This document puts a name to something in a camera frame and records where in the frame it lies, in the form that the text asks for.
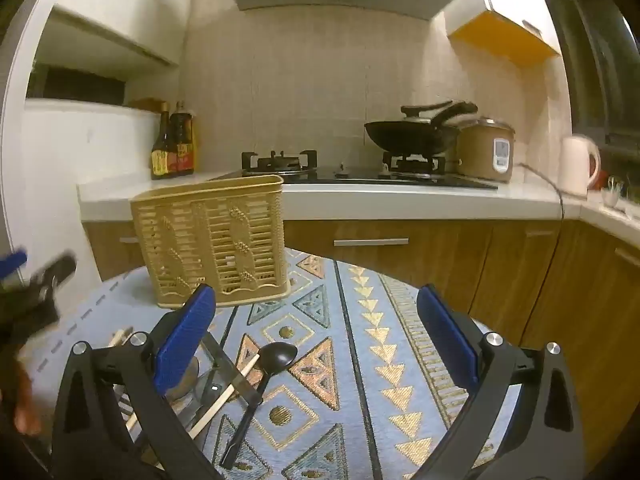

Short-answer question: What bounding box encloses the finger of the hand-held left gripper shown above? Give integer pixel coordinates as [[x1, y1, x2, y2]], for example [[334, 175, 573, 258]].
[[0, 247, 28, 281], [30, 252, 77, 293]]

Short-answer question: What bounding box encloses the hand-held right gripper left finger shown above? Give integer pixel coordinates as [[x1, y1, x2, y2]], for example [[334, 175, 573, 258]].
[[50, 284, 221, 480]]

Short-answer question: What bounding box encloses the wide dark sauce bottle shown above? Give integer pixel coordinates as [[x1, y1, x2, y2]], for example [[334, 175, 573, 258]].
[[169, 101, 196, 177]]

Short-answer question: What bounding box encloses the black power cable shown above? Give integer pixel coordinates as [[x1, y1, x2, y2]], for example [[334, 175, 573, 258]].
[[517, 162, 566, 221]]

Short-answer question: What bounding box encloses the brown rice cooker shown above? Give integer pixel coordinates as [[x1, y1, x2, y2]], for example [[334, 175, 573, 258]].
[[456, 117, 516, 183]]

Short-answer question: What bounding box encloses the slim dark sauce bottle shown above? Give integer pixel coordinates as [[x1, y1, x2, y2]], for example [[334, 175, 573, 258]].
[[151, 102, 171, 181]]

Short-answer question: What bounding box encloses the person's left hand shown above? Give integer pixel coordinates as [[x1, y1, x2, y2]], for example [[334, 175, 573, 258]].
[[12, 360, 43, 436]]

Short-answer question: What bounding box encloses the clear glass cup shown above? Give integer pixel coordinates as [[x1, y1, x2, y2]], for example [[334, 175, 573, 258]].
[[602, 180, 626, 207]]

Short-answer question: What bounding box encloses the yellow wall cabinet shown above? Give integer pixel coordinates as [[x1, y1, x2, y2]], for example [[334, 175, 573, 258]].
[[445, 0, 563, 68]]

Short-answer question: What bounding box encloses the metal utensil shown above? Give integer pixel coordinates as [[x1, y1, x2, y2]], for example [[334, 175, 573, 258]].
[[192, 332, 263, 413]]

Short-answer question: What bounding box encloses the black pan lid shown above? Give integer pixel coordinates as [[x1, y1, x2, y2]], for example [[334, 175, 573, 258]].
[[400, 100, 453, 123]]

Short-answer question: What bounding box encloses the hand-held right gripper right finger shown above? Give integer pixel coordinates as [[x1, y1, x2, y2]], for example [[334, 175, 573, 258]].
[[416, 284, 586, 480]]

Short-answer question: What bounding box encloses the black plastic spoon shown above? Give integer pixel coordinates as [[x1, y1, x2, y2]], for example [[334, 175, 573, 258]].
[[221, 342, 299, 470]]

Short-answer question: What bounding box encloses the beige plastic utensil basket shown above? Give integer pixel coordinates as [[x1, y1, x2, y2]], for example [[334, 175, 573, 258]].
[[130, 175, 292, 309]]

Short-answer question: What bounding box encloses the white electric kettle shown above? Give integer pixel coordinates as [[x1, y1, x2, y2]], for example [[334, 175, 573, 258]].
[[558, 135, 602, 197]]

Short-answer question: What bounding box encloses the dark window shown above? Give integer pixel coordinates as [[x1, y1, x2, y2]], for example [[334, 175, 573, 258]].
[[542, 0, 640, 161]]

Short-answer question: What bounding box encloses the white wall cabinet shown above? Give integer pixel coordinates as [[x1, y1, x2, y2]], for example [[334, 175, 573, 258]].
[[35, 2, 181, 68]]

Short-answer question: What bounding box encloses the black wok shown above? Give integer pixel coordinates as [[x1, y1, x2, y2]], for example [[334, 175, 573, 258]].
[[364, 101, 478, 155]]

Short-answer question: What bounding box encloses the black glass gas stove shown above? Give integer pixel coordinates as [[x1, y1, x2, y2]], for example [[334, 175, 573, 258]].
[[210, 150, 501, 191]]

